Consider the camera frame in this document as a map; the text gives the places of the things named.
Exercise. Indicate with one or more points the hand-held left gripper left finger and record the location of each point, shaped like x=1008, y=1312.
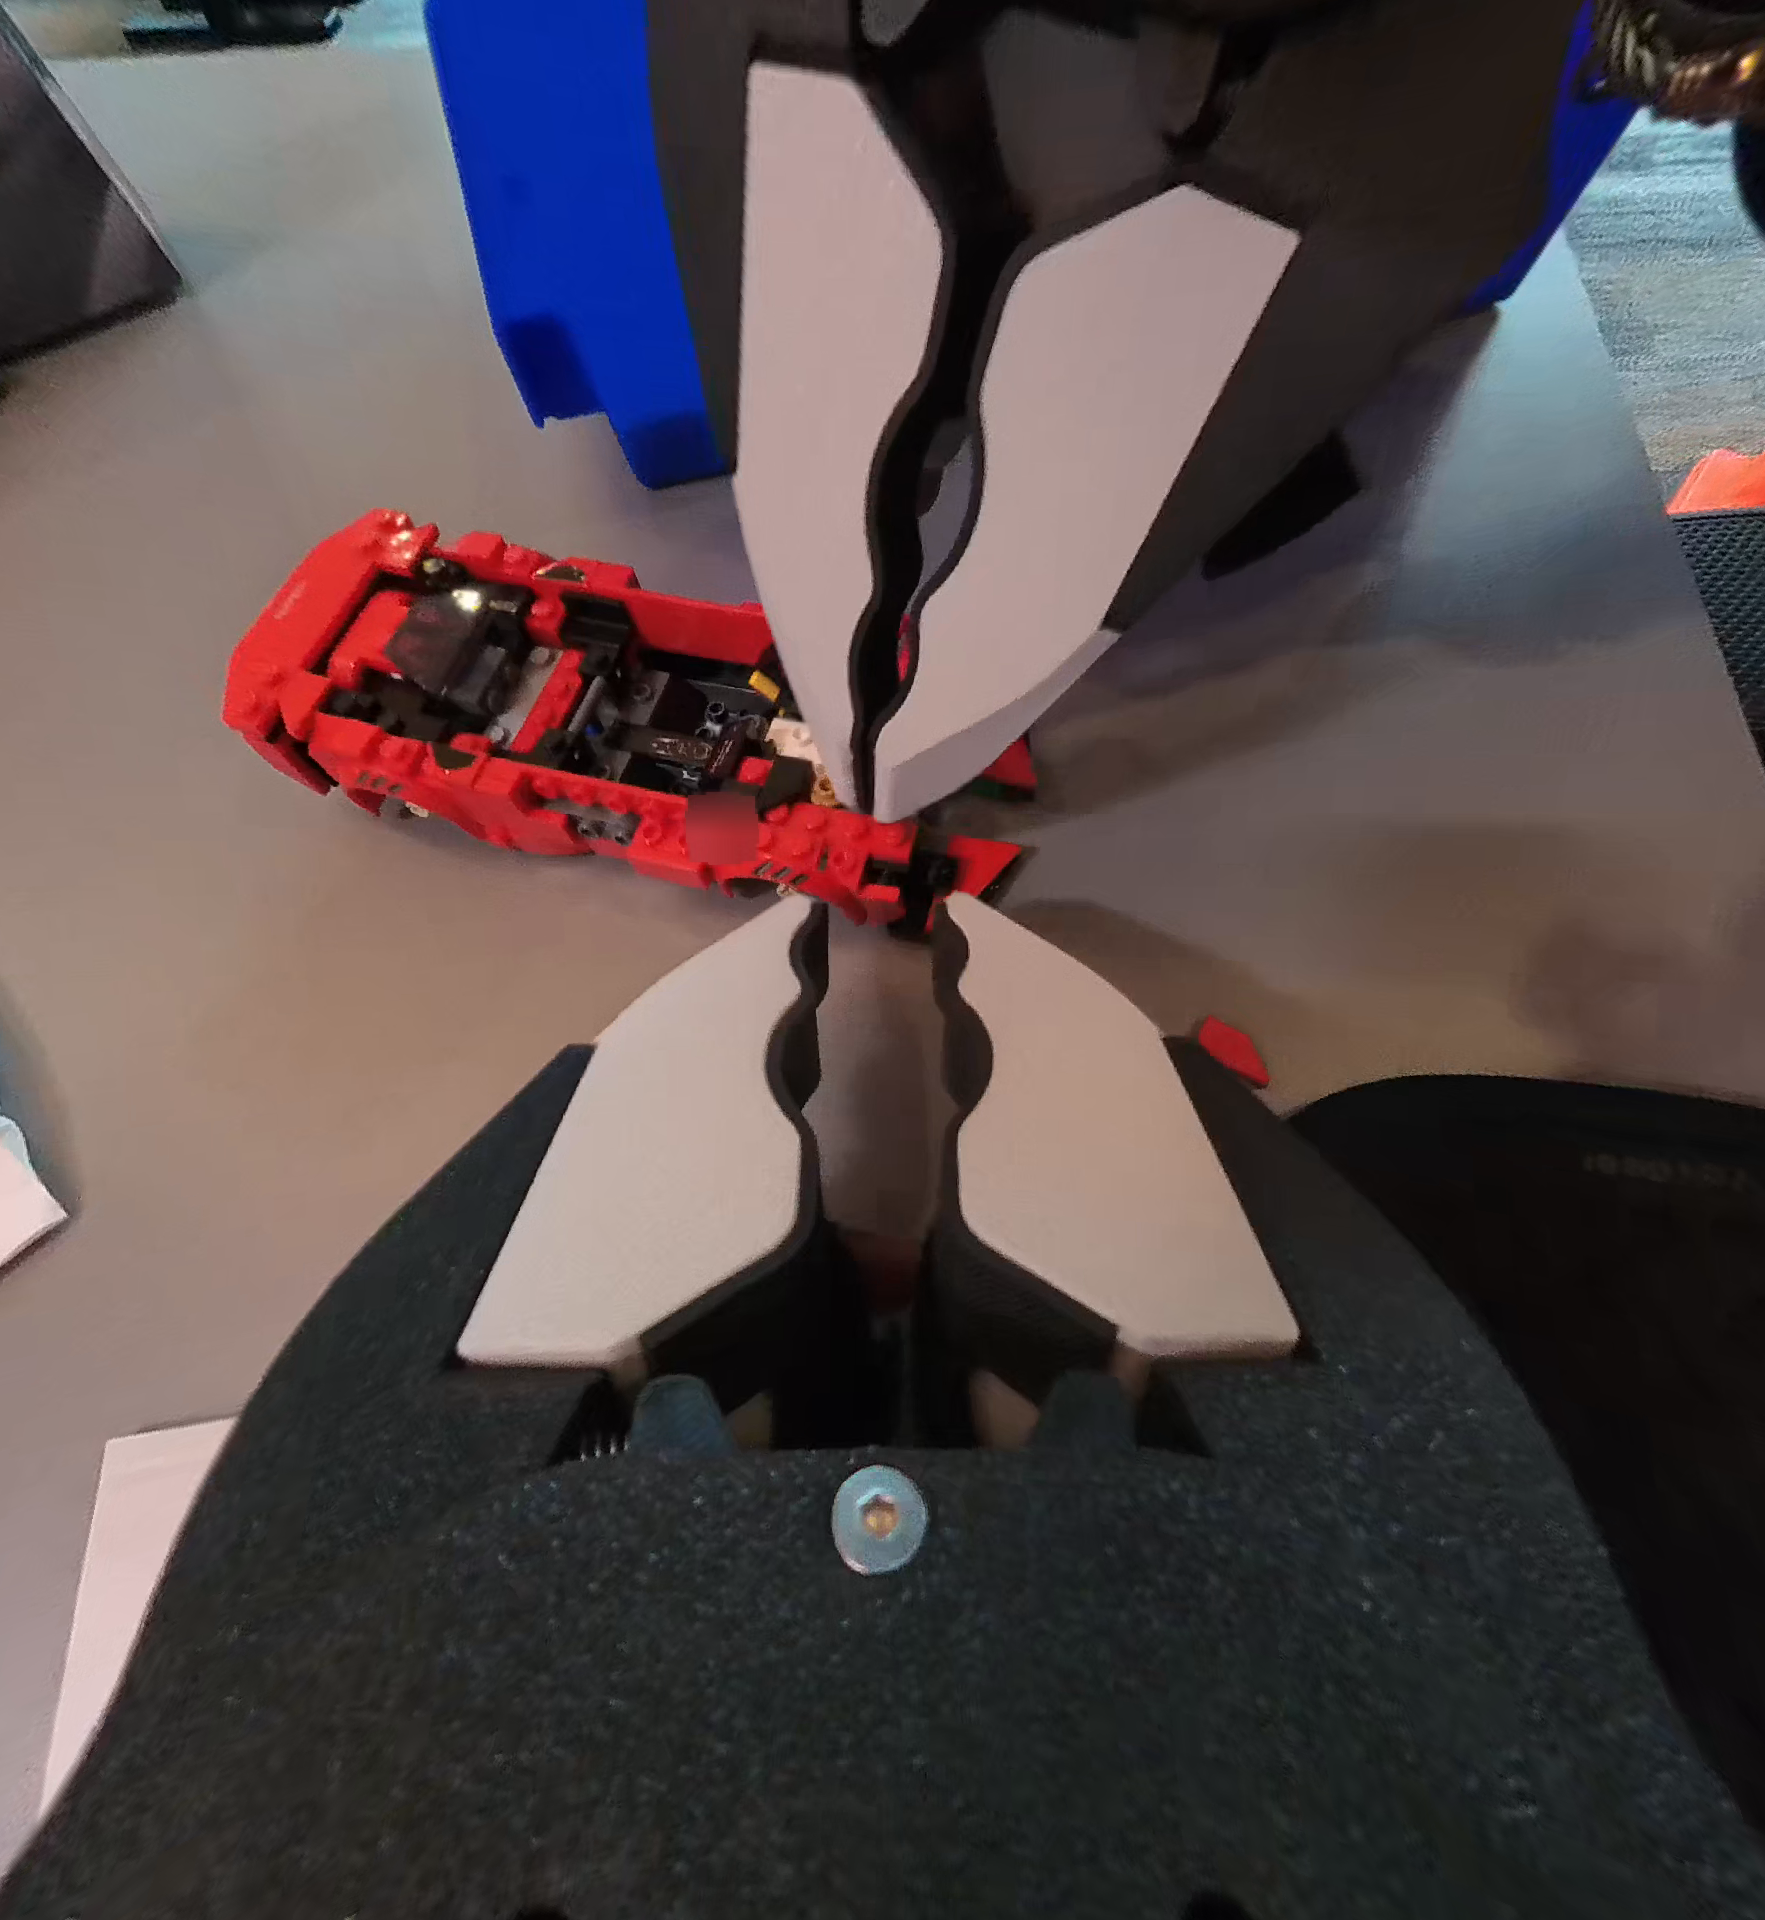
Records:
x=626, y=1201

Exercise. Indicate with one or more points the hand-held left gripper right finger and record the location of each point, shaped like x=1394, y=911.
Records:
x=1105, y=1201

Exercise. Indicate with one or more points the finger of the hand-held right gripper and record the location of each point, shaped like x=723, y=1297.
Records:
x=823, y=376
x=1092, y=449

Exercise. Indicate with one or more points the red brick toy car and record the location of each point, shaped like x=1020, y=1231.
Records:
x=357, y=758

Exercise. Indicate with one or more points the small red brick piece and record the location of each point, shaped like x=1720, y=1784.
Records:
x=1235, y=1052

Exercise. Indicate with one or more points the blue plastic bin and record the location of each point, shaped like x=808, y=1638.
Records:
x=565, y=180

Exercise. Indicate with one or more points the black quilted wrist pad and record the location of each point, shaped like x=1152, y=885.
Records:
x=1646, y=1350

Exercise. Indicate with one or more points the white paper sheet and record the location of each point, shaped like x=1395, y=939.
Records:
x=132, y=1590

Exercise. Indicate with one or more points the dark printed cardboard box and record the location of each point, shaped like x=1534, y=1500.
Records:
x=25, y=180

